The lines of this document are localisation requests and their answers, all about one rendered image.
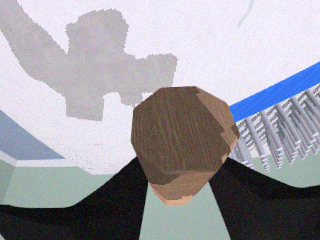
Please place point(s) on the blue flat strip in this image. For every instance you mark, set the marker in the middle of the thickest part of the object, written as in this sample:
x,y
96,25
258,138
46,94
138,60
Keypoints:
x,y
277,93

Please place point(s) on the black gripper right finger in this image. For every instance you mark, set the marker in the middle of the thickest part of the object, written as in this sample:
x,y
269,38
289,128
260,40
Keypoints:
x,y
257,207

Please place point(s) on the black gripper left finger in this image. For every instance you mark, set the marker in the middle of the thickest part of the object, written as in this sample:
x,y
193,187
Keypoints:
x,y
112,212

